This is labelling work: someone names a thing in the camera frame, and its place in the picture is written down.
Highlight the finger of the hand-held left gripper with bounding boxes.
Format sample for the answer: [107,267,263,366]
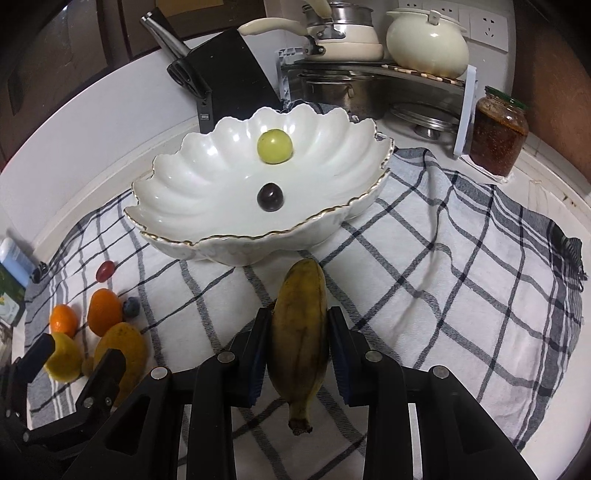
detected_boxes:
[25,348,127,444]
[11,332,56,393]

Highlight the green box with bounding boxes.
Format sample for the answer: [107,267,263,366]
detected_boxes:
[0,265,27,329]

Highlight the black handled scissors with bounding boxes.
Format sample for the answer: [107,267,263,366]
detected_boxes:
[167,58,212,101]

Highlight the green round plum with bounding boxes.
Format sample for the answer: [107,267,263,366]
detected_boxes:
[257,130,293,164]

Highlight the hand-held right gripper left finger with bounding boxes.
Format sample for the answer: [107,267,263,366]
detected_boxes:
[62,307,273,480]

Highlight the steel handle knife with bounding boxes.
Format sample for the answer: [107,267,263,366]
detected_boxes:
[141,14,190,61]
[148,10,178,42]

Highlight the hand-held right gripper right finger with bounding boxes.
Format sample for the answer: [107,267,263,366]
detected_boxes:
[327,307,539,480]

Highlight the dark purple cherry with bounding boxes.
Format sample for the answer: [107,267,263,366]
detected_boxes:
[257,183,284,212]

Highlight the stainless steel pot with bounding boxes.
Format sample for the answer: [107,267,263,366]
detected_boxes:
[298,71,389,120]

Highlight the metal corner pot rack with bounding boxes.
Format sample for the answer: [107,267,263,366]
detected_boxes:
[277,46,479,161]

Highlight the cream casserole pot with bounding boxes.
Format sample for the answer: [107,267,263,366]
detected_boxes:
[385,8,470,79]

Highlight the small yellow fruit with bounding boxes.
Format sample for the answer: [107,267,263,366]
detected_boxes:
[45,331,85,383]

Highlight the large yellow lemon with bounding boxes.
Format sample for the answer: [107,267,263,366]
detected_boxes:
[93,322,149,407]

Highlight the brown wooden cabinet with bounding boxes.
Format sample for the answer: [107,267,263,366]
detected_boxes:
[0,0,264,153]

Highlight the glass pot lid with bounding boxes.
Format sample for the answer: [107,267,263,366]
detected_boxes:
[387,104,463,139]

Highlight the yellow brown banana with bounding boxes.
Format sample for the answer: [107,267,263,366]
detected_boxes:
[269,258,331,437]

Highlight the small orange mandarin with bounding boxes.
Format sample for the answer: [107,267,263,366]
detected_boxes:
[50,305,80,337]

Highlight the black knife block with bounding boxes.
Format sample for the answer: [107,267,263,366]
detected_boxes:
[185,31,279,136]

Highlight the wooden bead trivet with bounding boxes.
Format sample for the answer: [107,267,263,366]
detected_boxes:
[381,64,465,87]

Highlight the white bottle with blue label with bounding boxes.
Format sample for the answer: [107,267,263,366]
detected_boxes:
[0,237,36,288]

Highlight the white scalloped ceramic bowl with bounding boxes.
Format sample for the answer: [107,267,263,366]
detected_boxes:
[124,105,396,267]

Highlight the checked kitchen cloth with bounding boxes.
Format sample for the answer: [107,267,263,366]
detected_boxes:
[23,102,591,455]

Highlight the cream frying pan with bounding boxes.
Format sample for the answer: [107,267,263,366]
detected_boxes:
[237,17,385,62]

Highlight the steel steamer pot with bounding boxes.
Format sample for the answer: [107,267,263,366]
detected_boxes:
[305,2,375,27]

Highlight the cream saucepan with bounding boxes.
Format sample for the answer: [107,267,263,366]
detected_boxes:
[302,0,376,44]

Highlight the glass jar of chili sauce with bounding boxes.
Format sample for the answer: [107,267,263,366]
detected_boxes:
[469,86,530,179]

